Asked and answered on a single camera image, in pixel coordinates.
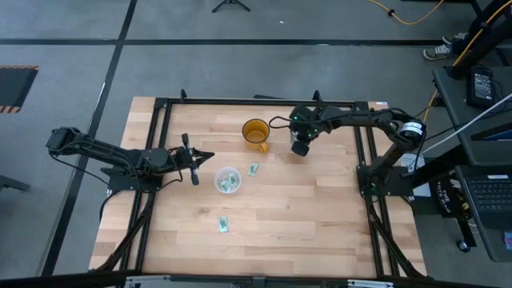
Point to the black frame clamp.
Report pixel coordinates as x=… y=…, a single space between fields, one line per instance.
x=317 y=96
x=183 y=95

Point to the black desk leg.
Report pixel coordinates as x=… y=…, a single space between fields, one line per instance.
x=480 y=40

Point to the black orange hazard mat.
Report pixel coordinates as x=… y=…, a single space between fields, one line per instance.
x=16 y=88

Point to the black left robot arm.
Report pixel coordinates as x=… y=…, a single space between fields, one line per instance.
x=120 y=156

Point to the grey furniture leg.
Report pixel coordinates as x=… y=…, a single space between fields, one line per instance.
x=12 y=183

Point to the black power adapter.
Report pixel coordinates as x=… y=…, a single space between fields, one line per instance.
x=480 y=86

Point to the black tote bag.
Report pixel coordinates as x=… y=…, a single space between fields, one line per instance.
x=444 y=198

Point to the yellow enamel mug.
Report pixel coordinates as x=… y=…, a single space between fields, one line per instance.
x=250 y=138

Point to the green white sweetener packet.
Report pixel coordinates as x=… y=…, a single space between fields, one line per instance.
x=223 y=224
x=253 y=169
x=225 y=185
x=233 y=178

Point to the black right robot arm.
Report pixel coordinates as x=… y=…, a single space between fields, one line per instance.
x=360 y=118

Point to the grey side desk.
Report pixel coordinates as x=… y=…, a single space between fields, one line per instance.
x=452 y=120

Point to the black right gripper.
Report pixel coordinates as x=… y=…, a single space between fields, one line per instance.
x=306 y=124

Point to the black aluminium table frame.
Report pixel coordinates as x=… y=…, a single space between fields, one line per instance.
x=260 y=102

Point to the black tripod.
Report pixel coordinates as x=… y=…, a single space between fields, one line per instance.
x=230 y=3

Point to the black caster wheel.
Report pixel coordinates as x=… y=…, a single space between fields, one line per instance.
x=463 y=246

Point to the black laptop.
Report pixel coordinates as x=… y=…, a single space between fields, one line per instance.
x=492 y=200

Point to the person's shoe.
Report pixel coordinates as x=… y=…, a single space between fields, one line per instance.
x=438 y=52
x=455 y=38

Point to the clear plastic bowl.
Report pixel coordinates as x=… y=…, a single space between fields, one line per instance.
x=219 y=176

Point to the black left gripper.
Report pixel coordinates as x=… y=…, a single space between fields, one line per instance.
x=186 y=156

